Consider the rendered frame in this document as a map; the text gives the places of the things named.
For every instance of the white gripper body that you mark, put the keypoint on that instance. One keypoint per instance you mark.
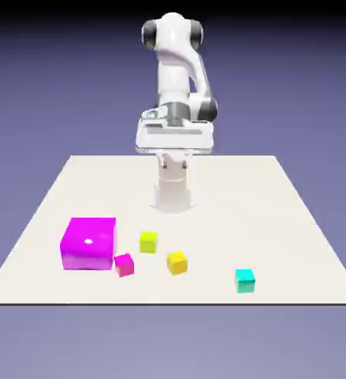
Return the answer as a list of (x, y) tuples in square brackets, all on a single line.
[(174, 138)]

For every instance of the small pink cube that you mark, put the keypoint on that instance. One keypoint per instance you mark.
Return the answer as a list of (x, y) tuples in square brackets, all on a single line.
[(124, 264)]

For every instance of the large magenta box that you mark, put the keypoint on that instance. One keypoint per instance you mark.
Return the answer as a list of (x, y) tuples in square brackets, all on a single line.
[(88, 243)]

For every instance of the small yellow cube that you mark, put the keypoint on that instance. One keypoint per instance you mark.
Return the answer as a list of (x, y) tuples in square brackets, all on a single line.
[(177, 263)]

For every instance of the small lime cube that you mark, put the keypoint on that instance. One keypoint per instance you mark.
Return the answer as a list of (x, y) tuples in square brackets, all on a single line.
[(148, 242)]

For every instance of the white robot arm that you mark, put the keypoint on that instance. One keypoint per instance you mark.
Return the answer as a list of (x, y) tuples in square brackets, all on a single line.
[(172, 74)]

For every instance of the small cyan cube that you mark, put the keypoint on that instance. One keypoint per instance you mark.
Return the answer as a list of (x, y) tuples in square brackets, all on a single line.
[(245, 280)]

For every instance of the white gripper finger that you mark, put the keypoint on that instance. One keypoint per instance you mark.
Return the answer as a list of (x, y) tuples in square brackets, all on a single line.
[(164, 161), (185, 161)]

